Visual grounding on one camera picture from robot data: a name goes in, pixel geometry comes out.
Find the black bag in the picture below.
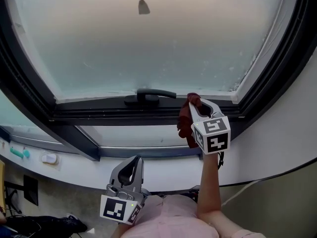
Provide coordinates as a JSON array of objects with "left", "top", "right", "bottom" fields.
[{"left": 6, "top": 214, "right": 88, "bottom": 236}]

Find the small black box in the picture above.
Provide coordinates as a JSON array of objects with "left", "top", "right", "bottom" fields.
[{"left": 189, "top": 185, "right": 200, "bottom": 201}]

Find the white cable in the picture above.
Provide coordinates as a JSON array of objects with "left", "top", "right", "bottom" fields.
[{"left": 221, "top": 179, "right": 261, "bottom": 207}]

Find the teal tube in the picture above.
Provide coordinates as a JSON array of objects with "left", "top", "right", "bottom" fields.
[{"left": 9, "top": 147, "right": 24, "bottom": 159}]

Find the bagged white slipper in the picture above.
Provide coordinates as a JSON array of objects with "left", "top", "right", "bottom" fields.
[{"left": 39, "top": 151, "right": 61, "bottom": 171}]

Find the black window handle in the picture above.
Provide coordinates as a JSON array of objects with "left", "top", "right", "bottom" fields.
[{"left": 123, "top": 88, "right": 177, "bottom": 107}]

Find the dark red cloth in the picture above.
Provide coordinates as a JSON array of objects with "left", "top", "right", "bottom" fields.
[{"left": 177, "top": 92, "right": 203, "bottom": 149}]

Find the frosted hinged window sash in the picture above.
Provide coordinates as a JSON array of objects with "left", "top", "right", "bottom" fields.
[{"left": 0, "top": 0, "right": 317, "bottom": 125}]

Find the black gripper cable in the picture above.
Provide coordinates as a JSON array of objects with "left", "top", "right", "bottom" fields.
[{"left": 217, "top": 151, "right": 225, "bottom": 170}]

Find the person's left forearm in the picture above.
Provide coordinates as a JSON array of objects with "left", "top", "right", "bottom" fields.
[{"left": 115, "top": 223, "right": 132, "bottom": 238}]

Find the person's right forearm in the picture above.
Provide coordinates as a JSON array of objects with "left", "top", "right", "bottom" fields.
[{"left": 197, "top": 152, "right": 248, "bottom": 233}]

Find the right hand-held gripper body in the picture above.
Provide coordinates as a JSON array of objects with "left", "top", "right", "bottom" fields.
[{"left": 190, "top": 112, "right": 232, "bottom": 156}]

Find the person's pink shirt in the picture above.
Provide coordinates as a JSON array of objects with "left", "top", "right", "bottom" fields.
[{"left": 121, "top": 194, "right": 267, "bottom": 238}]

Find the small low glass pane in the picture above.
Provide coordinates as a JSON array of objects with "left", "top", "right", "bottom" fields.
[{"left": 79, "top": 125, "right": 199, "bottom": 148}]

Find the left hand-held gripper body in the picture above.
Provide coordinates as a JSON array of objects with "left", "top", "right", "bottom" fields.
[{"left": 99, "top": 183, "right": 150, "bottom": 226}]

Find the white window sill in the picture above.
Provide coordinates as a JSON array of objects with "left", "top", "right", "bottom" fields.
[{"left": 0, "top": 132, "right": 317, "bottom": 192}]

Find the dark fixed window frame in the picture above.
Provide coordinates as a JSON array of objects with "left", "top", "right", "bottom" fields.
[{"left": 0, "top": 0, "right": 317, "bottom": 162}]

